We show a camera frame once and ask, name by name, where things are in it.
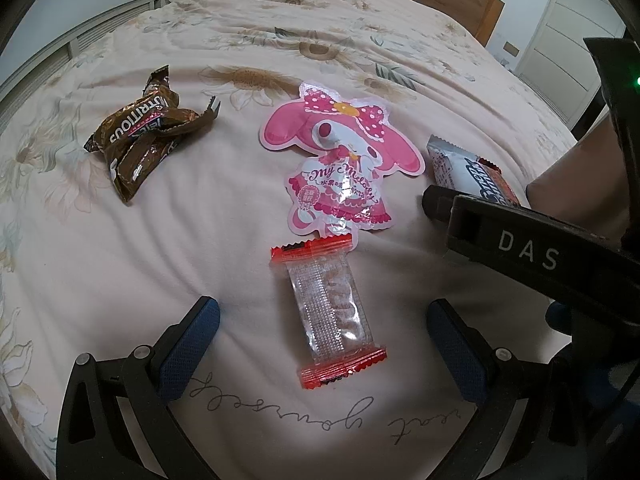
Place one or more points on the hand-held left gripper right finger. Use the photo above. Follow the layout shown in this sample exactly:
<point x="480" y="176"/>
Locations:
<point x="457" y="355"/>

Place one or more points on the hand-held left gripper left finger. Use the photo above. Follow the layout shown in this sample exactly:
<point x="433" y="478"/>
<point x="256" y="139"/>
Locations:
<point x="187" y="355"/>

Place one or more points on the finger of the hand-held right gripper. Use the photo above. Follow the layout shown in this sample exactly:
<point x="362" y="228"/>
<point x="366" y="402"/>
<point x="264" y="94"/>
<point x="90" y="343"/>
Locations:
<point x="500" y="230"/>

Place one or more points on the white and blue cookie packet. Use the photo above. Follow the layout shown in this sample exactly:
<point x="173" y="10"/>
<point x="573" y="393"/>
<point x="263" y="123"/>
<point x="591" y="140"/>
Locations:
<point x="455" y="170"/>

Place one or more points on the clear packet with red ends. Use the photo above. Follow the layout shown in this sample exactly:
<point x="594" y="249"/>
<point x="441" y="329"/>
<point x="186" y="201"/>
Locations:
<point x="330" y="310"/>

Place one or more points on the pink cartoon rabbit candy packet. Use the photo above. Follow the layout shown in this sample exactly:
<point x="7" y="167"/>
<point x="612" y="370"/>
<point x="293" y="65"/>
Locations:
<point x="345" y="160"/>

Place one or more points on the brown candy packet strip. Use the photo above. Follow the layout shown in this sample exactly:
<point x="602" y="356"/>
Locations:
<point x="132" y="130"/>

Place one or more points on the brown and black electric kettle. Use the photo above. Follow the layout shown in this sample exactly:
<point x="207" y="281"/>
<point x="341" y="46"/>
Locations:
<point x="575" y="180"/>

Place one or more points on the white wardrobe door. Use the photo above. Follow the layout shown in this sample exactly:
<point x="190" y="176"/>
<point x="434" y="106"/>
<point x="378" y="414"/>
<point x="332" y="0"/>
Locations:
<point x="565" y="25"/>

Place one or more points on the floral bedspread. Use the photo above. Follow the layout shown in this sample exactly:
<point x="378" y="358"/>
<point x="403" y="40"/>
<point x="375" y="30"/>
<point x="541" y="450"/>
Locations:
<point x="225" y="240"/>

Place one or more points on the wooden headboard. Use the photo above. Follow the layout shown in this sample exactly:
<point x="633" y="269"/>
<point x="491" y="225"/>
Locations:
<point x="480" y="5"/>

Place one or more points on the wall switch plate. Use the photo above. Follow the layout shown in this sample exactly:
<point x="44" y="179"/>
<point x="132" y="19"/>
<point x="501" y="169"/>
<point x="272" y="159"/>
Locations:
<point x="511" y="49"/>

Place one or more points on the white slatted wall panel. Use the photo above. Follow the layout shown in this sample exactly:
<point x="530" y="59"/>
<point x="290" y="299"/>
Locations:
<point x="65" y="55"/>

